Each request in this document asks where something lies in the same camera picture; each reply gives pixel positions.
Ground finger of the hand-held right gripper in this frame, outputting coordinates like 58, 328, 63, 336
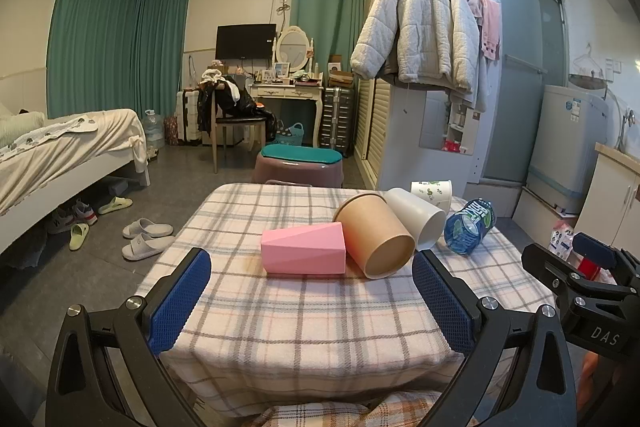
573, 232, 640, 295
521, 243, 587, 294

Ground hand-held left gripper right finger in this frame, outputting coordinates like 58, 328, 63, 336
411, 250, 592, 427

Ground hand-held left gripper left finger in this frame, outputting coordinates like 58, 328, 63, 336
46, 247, 213, 427

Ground pink faceted cup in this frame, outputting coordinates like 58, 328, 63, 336
261, 222, 347, 276

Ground white plastic cup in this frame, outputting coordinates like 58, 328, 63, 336
384, 187, 447, 252

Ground brown paper cup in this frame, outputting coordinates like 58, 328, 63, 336
332, 192, 416, 280

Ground green printed paper cup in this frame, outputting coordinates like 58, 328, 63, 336
410, 179, 453, 212

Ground red and white packet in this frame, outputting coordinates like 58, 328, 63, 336
547, 227, 603, 281

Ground white slipper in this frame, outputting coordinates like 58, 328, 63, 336
122, 218, 174, 240
122, 234, 176, 262

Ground white cabinet with wooden top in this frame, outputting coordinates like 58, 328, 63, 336
576, 142, 640, 254

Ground blue plastic water bottle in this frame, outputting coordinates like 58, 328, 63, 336
444, 198, 497, 256

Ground white washing machine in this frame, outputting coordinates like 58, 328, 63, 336
525, 83, 610, 214

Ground green slipper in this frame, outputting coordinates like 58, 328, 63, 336
69, 223, 91, 252
97, 197, 134, 215

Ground plaid tablecloth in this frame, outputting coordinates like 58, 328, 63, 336
132, 183, 566, 419

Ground white sneaker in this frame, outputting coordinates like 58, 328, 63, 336
47, 207, 76, 236
72, 199, 98, 226

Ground white bed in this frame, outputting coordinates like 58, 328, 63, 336
0, 104, 152, 258

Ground orange plaid cloth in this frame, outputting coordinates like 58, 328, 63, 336
257, 389, 443, 427

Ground frosted glass door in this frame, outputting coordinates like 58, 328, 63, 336
487, 0, 569, 188

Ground clear water jug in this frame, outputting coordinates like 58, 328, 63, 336
144, 109, 166, 143

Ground purple stool with teal top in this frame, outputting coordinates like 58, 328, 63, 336
251, 145, 346, 188

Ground white wardrobe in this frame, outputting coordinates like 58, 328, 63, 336
352, 0, 494, 194

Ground beige suitcase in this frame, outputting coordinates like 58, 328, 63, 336
176, 90, 203, 146

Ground cream blanket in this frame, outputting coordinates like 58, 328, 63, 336
0, 109, 149, 215

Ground wooden chair with black seat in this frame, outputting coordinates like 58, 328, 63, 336
212, 82, 269, 174

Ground blue plastic basket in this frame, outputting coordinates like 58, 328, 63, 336
274, 122, 305, 146

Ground black clothes pile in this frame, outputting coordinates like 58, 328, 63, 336
197, 77, 276, 134

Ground silver suitcase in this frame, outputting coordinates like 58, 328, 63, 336
318, 87, 356, 153

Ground white dressing table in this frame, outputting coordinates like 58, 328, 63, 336
248, 81, 325, 148

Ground pale green pillow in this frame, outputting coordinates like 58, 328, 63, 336
0, 111, 46, 148

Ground pink towel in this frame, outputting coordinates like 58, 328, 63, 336
462, 0, 503, 60

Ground cardboard boxes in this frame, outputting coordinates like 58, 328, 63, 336
327, 56, 355, 89

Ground narrow green curtain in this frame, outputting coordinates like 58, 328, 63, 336
136, 0, 194, 146

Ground black television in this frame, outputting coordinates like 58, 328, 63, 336
215, 24, 277, 60

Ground white puffer jacket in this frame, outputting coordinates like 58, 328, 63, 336
350, 0, 480, 94

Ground wide green curtain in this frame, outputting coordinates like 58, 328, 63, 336
46, 0, 142, 118

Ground oval white mirror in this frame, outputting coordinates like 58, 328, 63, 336
275, 26, 317, 73

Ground green curtain with eyelets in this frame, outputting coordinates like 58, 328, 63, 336
291, 0, 371, 74

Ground wire clothes hanger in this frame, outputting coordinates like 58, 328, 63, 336
572, 43, 607, 80

